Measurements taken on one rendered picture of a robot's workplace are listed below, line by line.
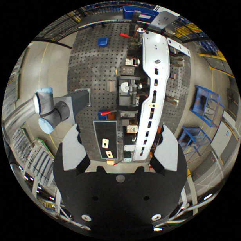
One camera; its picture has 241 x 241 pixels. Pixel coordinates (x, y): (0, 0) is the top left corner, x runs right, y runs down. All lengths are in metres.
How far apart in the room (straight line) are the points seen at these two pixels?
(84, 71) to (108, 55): 0.31
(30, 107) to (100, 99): 0.74
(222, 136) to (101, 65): 8.32
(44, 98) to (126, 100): 0.42
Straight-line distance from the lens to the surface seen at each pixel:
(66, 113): 0.57
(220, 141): 8.18
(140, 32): 0.45
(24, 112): 0.42
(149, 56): 0.62
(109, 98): 0.88
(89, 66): 0.93
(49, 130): 0.48
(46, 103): 0.45
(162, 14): 0.67
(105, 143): 0.55
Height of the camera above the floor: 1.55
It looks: 61 degrees down
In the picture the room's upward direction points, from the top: 178 degrees clockwise
